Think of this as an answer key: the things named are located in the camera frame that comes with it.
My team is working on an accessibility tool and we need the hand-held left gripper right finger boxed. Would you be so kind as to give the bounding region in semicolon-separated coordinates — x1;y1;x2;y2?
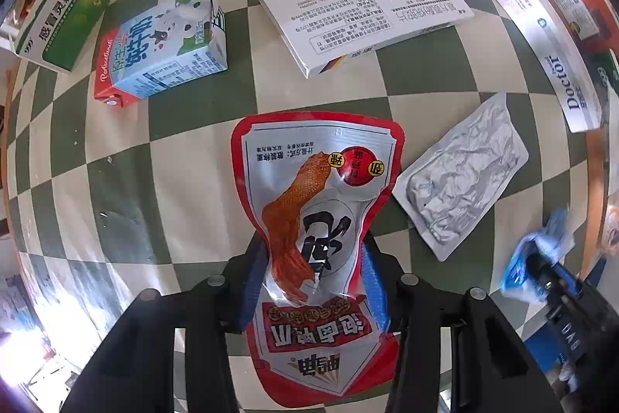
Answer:
360;234;564;413

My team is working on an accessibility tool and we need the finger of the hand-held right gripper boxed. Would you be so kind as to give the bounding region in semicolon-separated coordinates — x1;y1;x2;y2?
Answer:
526;251;584;300

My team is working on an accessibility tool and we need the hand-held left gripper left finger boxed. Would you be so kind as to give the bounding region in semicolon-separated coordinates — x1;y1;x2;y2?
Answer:
60;234;268;413

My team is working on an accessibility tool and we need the blue plastic wrapper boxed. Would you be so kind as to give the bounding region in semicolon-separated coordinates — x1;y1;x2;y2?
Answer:
500;207;576;305

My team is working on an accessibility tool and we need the red silver snack packet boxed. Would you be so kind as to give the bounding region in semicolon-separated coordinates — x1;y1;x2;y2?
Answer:
231;112;406;409

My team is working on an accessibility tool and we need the silver foil pouch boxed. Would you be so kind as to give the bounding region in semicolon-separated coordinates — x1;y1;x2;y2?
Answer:
392;92;529;262

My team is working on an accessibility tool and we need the green checkered tablecloth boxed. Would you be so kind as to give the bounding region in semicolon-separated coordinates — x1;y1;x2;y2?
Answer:
2;0;605;399

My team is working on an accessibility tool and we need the long white toothpaste box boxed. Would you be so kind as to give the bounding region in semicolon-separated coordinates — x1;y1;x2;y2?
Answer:
470;0;603;133

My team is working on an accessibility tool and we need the blue white milk carton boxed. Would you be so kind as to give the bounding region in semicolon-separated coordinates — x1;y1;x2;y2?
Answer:
93;0;229;108

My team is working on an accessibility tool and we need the flattened white medicine box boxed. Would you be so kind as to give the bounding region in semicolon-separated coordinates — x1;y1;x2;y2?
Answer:
256;0;469;79

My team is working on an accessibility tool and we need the green white medicine box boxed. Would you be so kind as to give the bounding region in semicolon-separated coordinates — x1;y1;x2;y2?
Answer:
0;0;110;74

